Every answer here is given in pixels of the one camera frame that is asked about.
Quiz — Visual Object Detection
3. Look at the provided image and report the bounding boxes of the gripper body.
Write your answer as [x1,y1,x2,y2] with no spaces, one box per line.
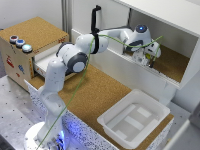
[132,41,162,69]

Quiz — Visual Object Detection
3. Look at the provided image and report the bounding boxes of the white cabinet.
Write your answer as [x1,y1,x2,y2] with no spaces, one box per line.
[70,0,200,108]

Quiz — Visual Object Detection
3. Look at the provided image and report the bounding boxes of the white sliding door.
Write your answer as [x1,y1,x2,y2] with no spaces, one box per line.
[72,0,132,54]

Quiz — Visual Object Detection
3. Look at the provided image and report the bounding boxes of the white plastic box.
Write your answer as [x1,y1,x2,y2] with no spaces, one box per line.
[96,88,171,150]

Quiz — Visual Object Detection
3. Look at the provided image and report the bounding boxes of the wooden drawer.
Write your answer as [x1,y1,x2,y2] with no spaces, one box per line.
[31,42,81,82]

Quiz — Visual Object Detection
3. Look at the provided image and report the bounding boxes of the wooden drawer box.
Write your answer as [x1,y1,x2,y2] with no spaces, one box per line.
[0,16,71,92]

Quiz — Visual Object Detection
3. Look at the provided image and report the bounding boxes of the green button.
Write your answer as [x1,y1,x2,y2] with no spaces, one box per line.
[21,43,34,54]

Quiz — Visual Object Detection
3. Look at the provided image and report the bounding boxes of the blue button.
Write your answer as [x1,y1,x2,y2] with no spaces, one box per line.
[15,38,26,49]

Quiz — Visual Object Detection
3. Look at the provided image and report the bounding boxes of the red button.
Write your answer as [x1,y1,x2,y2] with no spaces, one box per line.
[8,34,19,45]

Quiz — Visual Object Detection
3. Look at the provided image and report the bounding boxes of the black door handle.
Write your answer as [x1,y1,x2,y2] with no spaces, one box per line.
[90,4,103,36]

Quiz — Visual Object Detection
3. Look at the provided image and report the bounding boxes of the green cable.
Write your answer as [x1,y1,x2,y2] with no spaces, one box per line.
[35,34,165,150]

